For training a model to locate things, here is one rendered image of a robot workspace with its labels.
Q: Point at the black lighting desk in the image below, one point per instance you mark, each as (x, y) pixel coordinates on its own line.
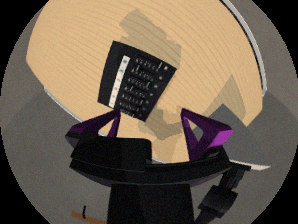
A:
(127, 67)

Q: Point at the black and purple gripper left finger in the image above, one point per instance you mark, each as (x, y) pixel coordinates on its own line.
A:
(93, 125)

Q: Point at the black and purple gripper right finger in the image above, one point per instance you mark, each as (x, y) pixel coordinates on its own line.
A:
(215, 133)

